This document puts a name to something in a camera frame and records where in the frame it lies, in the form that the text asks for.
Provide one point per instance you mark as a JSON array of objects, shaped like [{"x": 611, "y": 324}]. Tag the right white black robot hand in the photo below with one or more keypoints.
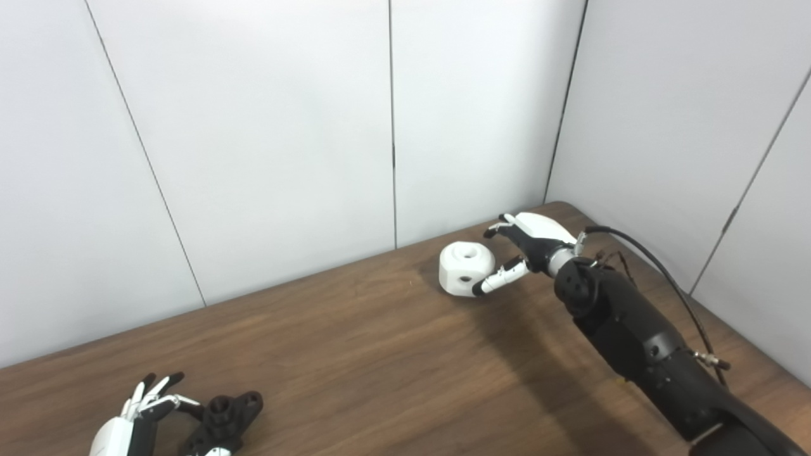
[{"x": 538, "y": 237}]

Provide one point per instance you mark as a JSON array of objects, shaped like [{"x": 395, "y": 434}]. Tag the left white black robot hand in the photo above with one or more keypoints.
[{"x": 117, "y": 437}]

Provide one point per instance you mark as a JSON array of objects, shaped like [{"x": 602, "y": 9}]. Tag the round white piece with holes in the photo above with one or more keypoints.
[{"x": 456, "y": 269}]

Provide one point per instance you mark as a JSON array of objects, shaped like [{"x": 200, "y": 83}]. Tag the black flanged holder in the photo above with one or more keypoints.
[{"x": 225, "y": 418}]

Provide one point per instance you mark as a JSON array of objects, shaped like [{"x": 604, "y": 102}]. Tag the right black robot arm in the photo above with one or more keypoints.
[{"x": 640, "y": 335}]

